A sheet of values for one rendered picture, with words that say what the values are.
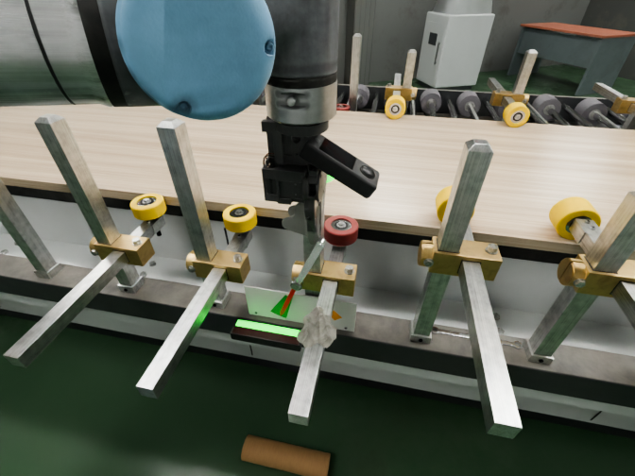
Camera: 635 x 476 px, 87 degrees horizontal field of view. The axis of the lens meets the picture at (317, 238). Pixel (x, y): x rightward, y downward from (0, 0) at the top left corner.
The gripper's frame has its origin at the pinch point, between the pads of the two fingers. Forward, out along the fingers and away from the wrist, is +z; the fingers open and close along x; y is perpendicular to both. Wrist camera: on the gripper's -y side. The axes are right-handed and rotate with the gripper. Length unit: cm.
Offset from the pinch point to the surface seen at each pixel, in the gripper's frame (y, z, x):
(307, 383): -2.0, 15.1, 17.4
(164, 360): 22.8, 16.4, 17.6
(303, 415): -2.5, 15.1, 22.0
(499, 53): -187, 75, -658
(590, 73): -275, 73, -519
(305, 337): 0.0, 14.1, 10.0
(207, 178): 39, 11, -34
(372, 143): -5, 11, -69
